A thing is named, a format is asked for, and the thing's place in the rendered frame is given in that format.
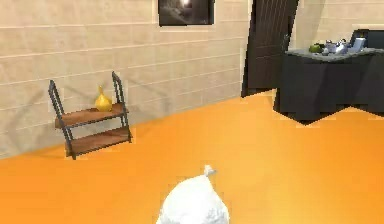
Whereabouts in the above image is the brown two-tier metal shelf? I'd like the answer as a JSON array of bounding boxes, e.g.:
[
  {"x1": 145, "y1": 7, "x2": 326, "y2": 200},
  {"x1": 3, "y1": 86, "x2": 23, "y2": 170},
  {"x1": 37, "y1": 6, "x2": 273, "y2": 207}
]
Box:
[{"x1": 47, "y1": 70, "x2": 133, "y2": 161}]

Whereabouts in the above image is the yellow vase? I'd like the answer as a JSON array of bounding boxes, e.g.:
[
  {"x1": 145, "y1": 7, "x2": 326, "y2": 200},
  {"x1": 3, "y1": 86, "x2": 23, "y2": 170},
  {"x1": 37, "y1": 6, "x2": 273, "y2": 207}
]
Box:
[{"x1": 94, "y1": 85, "x2": 113, "y2": 113}]

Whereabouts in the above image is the white tied garbage bag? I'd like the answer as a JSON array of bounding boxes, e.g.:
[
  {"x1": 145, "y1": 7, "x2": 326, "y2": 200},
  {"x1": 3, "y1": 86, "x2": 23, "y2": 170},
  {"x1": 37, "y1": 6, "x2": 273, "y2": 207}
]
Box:
[{"x1": 155, "y1": 164, "x2": 231, "y2": 224}]

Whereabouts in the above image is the dark framed wall picture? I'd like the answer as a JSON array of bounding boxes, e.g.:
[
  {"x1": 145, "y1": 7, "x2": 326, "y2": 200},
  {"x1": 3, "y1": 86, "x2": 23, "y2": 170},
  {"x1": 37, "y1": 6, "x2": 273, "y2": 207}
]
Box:
[{"x1": 158, "y1": 0, "x2": 215, "y2": 27}]

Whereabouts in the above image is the dark brown room door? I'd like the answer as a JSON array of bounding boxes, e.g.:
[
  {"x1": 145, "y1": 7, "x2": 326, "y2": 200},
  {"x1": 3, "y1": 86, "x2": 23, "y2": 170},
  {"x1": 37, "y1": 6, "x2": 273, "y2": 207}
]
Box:
[{"x1": 241, "y1": 0, "x2": 300, "y2": 98}]

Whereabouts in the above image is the silver kettle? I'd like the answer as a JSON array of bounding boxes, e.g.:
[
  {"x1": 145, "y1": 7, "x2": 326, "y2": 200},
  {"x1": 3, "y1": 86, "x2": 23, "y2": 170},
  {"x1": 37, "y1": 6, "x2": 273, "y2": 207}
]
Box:
[{"x1": 328, "y1": 38, "x2": 350, "y2": 56}]

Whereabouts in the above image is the black kitchen counter grey top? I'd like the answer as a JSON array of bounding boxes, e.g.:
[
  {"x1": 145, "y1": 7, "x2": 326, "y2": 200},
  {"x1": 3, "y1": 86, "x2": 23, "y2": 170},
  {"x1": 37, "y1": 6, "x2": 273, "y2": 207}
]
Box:
[{"x1": 273, "y1": 47, "x2": 384, "y2": 126}]

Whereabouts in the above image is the pale blue box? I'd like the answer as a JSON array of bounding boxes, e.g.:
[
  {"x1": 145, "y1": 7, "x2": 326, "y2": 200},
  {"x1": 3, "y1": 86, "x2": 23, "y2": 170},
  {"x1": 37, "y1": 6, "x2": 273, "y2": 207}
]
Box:
[{"x1": 351, "y1": 36, "x2": 367, "y2": 53}]

